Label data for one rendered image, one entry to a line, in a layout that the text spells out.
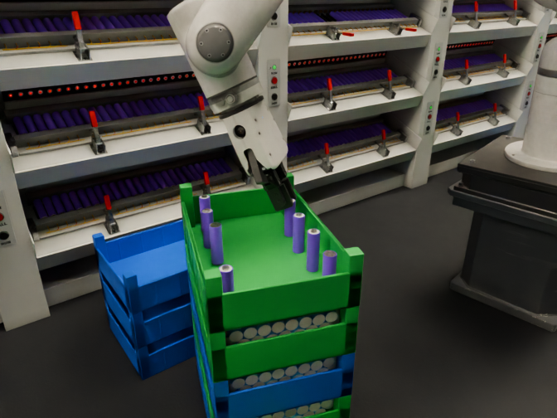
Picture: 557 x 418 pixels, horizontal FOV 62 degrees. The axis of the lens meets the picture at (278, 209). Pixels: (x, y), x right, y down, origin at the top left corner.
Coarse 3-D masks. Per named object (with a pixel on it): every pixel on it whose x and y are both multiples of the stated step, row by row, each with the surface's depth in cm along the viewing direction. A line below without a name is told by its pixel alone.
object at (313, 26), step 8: (296, 24) 130; (304, 24) 131; (312, 24) 132; (320, 24) 134; (328, 24) 135; (336, 24) 136; (344, 24) 138; (352, 24) 140; (360, 24) 142; (368, 24) 144; (376, 24) 146; (384, 24) 148; (400, 24) 153; (408, 24) 155; (416, 24) 157; (296, 32) 130; (304, 32) 130
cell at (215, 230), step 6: (216, 222) 69; (210, 228) 68; (216, 228) 67; (210, 234) 68; (216, 234) 68; (210, 240) 69; (216, 240) 68; (216, 246) 68; (222, 246) 69; (216, 252) 69; (222, 252) 70; (216, 258) 69; (222, 258) 70; (216, 264) 70
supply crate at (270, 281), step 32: (224, 192) 82; (256, 192) 84; (192, 224) 81; (224, 224) 82; (256, 224) 82; (320, 224) 71; (192, 256) 68; (224, 256) 72; (256, 256) 72; (288, 256) 72; (320, 256) 72; (352, 256) 58; (256, 288) 56; (288, 288) 57; (320, 288) 59; (352, 288) 60; (224, 320) 56; (256, 320) 58
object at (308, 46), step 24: (288, 0) 138; (312, 0) 143; (336, 0) 148; (360, 0) 154; (384, 0) 161; (288, 24) 122; (432, 24) 155; (288, 48) 125; (312, 48) 130; (336, 48) 135; (360, 48) 141; (384, 48) 147; (408, 48) 155
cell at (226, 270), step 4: (220, 268) 58; (224, 268) 57; (228, 268) 57; (232, 268) 58; (220, 272) 57; (224, 272) 57; (228, 272) 57; (232, 272) 58; (224, 276) 57; (228, 276) 57; (232, 276) 58; (224, 280) 57; (228, 280) 58; (232, 280) 58; (224, 284) 58; (228, 284) 58; (232, 284) 58; (224, 288) 58; (228, 288) 58; (232, 288) 58; (224, 292) 58
